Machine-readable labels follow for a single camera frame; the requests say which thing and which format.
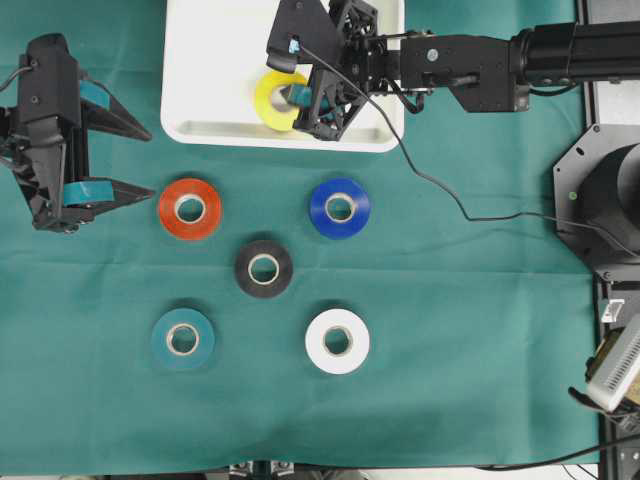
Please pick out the black tape roll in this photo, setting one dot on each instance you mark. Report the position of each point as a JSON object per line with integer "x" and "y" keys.
{"x": 249, "y": 254}

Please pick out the green table cloth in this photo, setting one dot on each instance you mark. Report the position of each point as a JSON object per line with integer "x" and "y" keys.
{"x": 480, "y": 318}

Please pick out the white tape roll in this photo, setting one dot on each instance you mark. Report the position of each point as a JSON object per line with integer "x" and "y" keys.
{"x": 356, "y": 332}

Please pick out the red tape roll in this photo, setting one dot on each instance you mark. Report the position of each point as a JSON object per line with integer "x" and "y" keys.
{"x": 180, "y": 191}

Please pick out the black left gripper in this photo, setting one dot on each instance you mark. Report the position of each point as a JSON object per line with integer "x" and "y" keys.
{"x": 44, "y": 138}

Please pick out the grey perforated metal box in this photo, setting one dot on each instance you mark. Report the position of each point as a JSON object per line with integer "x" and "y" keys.
{"x": 616, "y": 373}

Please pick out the white plastic tray case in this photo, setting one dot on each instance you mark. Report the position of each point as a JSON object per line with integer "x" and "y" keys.
{"x": 215, "y": 56}

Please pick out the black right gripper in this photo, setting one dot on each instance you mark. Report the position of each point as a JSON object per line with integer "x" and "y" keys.
{"x": 333, "y": 104}

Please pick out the green tape roll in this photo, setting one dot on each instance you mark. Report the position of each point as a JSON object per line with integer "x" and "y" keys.
{"x": 182, "y": 339}

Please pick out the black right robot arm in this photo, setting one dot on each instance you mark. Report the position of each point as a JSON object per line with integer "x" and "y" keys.
{"x": 491, "y": 75}

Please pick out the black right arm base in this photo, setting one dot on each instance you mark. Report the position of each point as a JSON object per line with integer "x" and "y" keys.
{"x": 596, "y": 194}

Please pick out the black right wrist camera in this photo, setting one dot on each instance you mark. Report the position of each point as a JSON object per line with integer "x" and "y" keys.
{"x": 299, "y": 26}

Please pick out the yellow tape roll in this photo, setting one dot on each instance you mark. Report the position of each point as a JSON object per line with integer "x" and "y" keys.
{"x": 273, "y": 99}

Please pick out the blue tape roll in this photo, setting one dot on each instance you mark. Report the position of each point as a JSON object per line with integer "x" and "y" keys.
{"x": 343, "y": 188}

